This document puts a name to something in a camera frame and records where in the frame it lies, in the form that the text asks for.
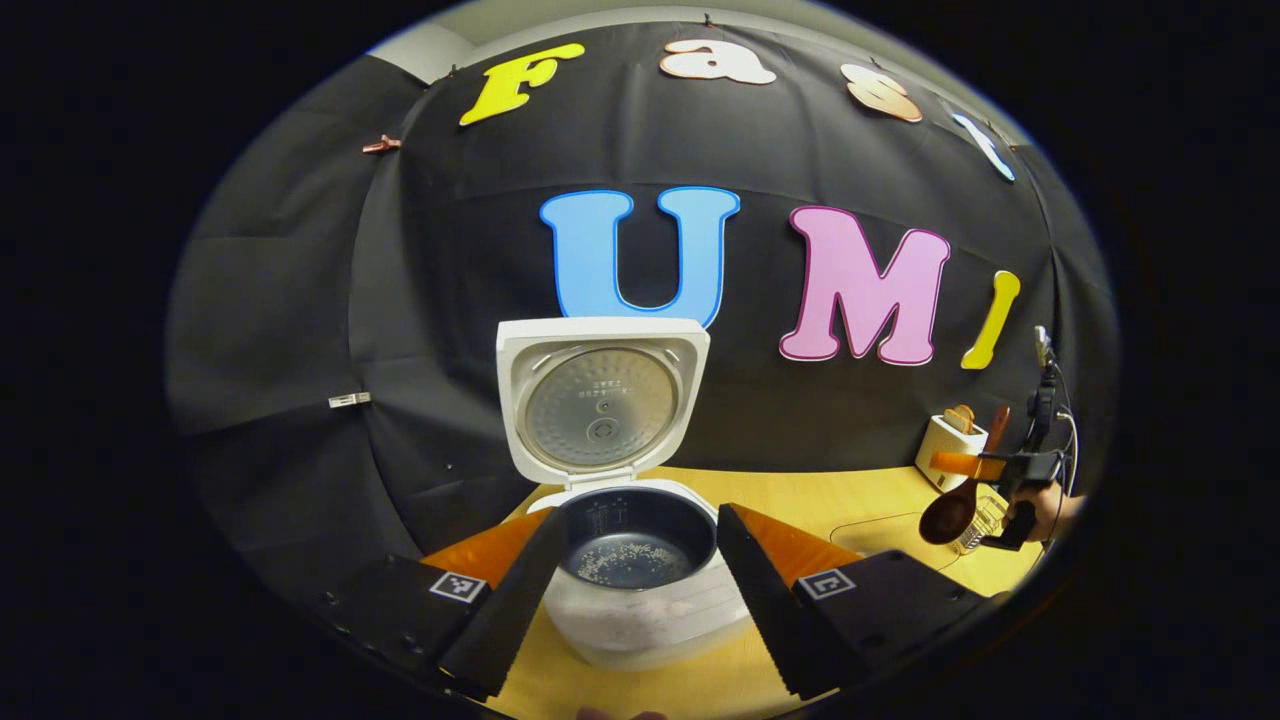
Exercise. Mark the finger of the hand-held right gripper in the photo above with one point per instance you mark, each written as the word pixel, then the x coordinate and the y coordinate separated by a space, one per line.
pixel 965 465

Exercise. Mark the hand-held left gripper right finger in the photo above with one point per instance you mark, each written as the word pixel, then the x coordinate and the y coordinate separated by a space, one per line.
pixel 765 610

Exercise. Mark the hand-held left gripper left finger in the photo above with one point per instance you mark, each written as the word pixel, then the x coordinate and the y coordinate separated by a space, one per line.
pixel 510 610

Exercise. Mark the brown wooden spoon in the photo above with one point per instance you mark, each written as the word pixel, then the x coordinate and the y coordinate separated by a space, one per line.
pixel 948 515

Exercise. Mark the white rice cooker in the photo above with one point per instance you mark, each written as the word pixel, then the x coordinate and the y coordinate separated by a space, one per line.
pixel 650 620

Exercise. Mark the white toaster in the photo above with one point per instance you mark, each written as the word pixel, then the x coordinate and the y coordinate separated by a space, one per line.
pixel 935 450

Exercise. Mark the brown toast slice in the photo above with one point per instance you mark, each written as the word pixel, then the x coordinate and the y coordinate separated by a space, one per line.
pixel 962 418

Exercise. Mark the small white tag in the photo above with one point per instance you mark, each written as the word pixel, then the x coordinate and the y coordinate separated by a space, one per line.
pixel 349 400

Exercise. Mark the copper clip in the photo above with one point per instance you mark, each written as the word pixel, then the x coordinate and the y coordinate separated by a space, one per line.
pixel 381 145

